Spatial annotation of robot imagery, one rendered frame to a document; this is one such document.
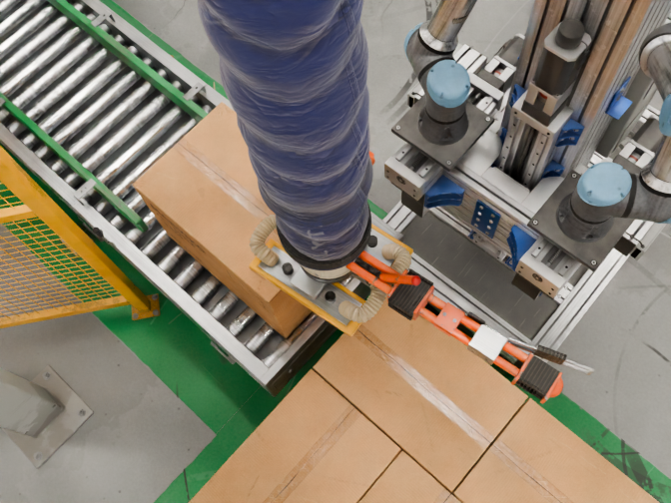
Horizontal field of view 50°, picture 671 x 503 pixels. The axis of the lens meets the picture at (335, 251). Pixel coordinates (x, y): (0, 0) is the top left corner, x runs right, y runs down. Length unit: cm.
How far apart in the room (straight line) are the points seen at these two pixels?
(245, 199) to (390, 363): 73
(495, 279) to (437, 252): 25
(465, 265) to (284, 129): 186
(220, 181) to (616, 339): 175
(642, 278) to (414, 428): 133
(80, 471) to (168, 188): 134
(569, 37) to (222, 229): 111
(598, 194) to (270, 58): 112
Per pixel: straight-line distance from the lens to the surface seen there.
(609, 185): 192
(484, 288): 287
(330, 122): 113
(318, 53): 99
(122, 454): 309
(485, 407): 241
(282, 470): 238
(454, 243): 293
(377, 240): 191
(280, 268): 190
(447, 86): 200
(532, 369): 170
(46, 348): 331
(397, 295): 172
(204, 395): 303
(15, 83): 327
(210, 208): 222
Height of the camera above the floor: 289
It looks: 67 degrees down
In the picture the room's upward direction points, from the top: 10 degrees counter-clockwise
